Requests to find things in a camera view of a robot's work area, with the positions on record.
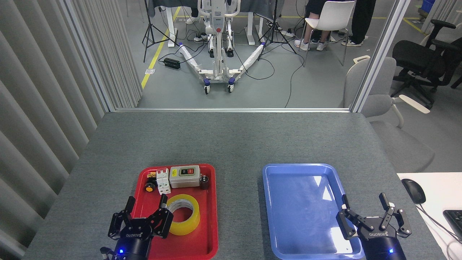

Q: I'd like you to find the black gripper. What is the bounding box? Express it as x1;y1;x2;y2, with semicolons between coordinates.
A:
108;194;174;260
336;192;412;260

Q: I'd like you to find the yellow tape roll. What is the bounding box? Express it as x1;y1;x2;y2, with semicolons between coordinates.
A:
167;194;200;236

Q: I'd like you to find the white circuit breaker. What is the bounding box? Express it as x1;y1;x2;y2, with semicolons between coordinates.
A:
156;169;171;195

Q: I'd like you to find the black computer mouse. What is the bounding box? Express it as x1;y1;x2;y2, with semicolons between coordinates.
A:
401;178;426;204

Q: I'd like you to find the red plastic tray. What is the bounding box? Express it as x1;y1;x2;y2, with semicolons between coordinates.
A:
130;163;218;260

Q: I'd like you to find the white side table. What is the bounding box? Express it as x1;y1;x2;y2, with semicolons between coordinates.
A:
397;172;462;260

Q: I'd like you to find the blue plastic tray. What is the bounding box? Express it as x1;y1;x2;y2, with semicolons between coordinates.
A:
262;163;364;260

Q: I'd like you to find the black keyboard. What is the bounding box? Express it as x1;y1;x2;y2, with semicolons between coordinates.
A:
443;210;462;241

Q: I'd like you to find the grey office chair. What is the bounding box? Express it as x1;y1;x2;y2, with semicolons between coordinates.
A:
339;55;435;173

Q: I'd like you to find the grey ribbed partition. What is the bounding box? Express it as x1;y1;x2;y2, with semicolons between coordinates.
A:
0;0;143;260

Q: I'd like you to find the black office chair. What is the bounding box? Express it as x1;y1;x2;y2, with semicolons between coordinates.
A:
392;19;462;109

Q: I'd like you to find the white wheeled stand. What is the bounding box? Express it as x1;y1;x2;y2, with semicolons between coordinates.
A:
179;0;266;94

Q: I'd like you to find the desk with white legs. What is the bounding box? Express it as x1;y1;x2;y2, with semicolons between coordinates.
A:
148;0;286;47

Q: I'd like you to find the seated person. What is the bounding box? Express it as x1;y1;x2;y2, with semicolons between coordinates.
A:
294;0;334;51

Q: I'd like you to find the standing person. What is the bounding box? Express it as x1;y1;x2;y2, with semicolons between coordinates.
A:
341;0;376;47

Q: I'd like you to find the black tripod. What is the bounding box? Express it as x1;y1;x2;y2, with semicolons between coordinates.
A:
258;0;297;61
142;0;179;62

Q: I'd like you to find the white plastic chair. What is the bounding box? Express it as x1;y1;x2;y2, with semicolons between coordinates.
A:
302;1;356;67

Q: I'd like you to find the blue storage bin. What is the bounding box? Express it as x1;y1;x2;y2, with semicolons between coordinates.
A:
419;0;436;15

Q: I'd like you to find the black mouse cable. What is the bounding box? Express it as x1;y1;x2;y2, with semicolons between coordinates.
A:
418;202;462;260

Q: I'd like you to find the grey push button switch box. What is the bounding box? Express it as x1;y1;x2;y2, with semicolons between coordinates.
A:
169;165;201;189

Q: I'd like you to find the silver frame rail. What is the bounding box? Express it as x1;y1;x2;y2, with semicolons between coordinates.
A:
115;107;352;113

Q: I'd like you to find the silver frame post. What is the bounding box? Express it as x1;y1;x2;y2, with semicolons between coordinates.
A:
350;0;412;113

